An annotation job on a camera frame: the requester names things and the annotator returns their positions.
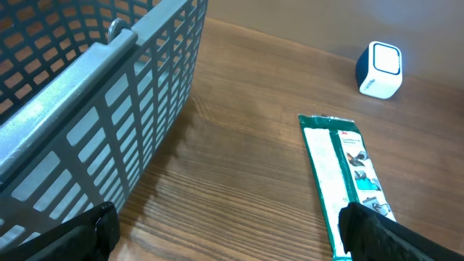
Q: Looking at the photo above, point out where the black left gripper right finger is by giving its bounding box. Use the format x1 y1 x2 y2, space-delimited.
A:
339 202 463 261

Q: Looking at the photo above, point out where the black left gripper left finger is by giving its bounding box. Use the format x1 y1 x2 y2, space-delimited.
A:
1 202 120 261

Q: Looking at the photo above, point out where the green sponge package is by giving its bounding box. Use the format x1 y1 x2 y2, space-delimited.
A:
298 115 395 260

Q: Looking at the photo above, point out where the white barcode scanner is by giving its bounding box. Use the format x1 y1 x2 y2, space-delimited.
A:
355 41 403 99

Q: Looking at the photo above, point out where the grey plastic shopping basket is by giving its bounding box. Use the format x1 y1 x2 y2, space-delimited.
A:
1 0 208 250

